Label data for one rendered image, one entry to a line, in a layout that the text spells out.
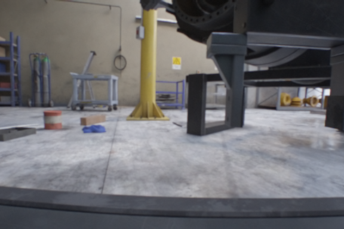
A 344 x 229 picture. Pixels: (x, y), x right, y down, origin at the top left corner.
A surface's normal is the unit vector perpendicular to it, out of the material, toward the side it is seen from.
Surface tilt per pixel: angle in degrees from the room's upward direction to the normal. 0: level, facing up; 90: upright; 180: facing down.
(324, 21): 90
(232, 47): 90
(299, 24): 90
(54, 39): 90
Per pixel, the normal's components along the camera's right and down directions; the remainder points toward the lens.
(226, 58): -0.01, 0.10
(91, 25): 0.26, 0.10
